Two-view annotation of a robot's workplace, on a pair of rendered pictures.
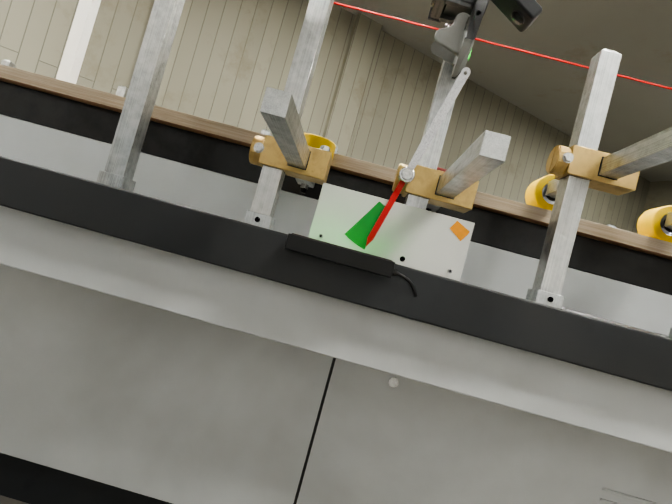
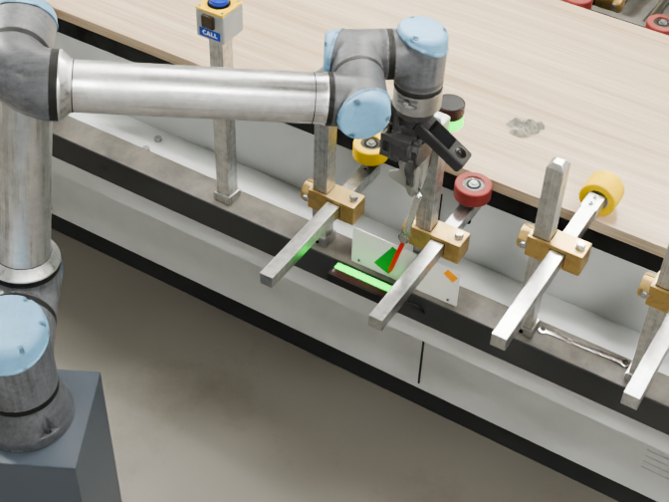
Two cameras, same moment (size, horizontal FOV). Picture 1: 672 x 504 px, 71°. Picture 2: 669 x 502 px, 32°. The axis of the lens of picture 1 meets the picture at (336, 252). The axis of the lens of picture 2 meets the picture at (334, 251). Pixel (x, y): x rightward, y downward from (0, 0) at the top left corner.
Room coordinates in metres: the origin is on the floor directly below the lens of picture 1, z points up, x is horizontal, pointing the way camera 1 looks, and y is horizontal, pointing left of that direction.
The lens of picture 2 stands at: (-0.88, -0.79, 2.50)
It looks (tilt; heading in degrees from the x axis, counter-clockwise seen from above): 44 degrees down; 28
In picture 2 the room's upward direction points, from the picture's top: 2 degrees clockwise
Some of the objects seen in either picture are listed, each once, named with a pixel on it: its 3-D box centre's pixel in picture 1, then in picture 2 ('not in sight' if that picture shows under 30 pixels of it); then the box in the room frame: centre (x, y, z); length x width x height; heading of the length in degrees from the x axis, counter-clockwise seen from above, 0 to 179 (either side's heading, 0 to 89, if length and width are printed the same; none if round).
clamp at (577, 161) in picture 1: (591, 169); (553, 246); (0.79, -0.38, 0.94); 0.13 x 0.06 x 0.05; 88
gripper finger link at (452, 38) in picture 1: (452, 41); (402, 178); (0.71, -0.09, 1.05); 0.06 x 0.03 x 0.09; 88
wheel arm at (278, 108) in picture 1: (296, 153); (323, 220); (0.74, 0.10, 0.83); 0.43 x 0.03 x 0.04; 178
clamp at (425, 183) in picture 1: (433, 187); (435, 235); (0.80, -0.13, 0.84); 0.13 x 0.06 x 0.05; 88
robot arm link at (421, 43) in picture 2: not in sight; (419, 56); (0.72, -0.09, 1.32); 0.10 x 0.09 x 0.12; 125
